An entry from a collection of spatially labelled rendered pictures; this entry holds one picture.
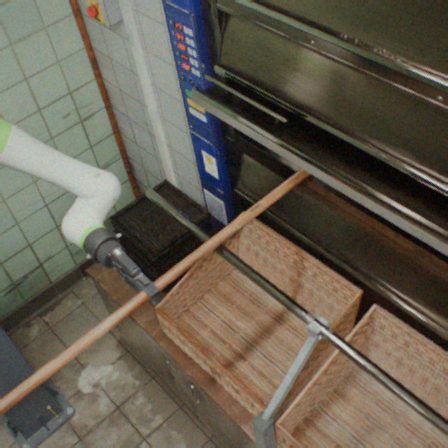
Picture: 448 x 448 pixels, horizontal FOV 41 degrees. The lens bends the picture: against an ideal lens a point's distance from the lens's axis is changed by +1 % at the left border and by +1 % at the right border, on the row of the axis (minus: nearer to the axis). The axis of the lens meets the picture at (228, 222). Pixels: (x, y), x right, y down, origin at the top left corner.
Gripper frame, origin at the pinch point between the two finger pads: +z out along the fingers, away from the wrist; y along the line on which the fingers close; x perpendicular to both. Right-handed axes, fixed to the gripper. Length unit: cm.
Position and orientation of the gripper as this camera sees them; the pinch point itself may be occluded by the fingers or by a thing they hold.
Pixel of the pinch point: (149, 290)
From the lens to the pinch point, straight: 163.0
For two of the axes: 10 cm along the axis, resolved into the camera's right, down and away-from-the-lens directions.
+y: 1.2, 6.6, 7.4
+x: -7.4, 5.6, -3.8
